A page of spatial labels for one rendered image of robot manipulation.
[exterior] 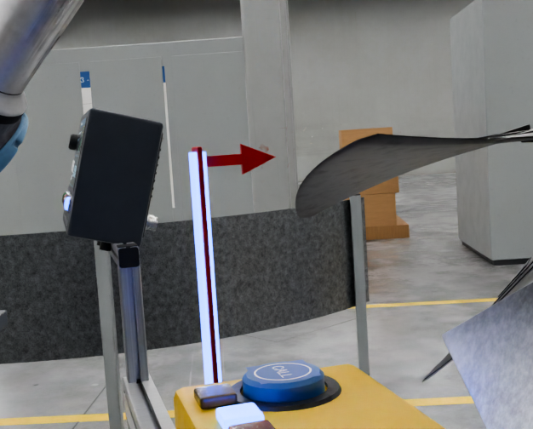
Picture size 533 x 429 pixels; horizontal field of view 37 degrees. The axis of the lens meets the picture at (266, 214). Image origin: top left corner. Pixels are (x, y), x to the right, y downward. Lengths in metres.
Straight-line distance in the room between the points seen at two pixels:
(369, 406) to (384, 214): 8.58
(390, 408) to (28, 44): 0.72
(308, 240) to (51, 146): 4.55
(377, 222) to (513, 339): 8.24
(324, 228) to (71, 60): 4.54
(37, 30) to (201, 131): 5.88
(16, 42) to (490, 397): 0.65
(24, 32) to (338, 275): 2.10
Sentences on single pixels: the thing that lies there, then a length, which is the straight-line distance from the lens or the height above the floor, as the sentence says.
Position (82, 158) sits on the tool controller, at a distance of 1.19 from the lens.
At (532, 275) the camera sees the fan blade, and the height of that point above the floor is 1.04.
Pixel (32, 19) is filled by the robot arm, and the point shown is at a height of 1.35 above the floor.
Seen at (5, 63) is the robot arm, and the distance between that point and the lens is 1.00.
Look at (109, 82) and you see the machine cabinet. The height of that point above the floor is 1.74.
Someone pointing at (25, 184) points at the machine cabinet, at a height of 0.93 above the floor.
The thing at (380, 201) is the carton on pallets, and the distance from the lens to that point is 8.92.
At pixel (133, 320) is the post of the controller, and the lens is 1.17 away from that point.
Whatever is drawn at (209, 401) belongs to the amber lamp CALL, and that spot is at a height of 1.08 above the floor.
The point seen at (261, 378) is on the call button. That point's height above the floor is 1.08.
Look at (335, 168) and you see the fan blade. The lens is 0.64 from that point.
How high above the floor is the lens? 1.20
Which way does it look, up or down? 5 degrees down
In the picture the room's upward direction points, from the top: 4 degrees counter-clockwise
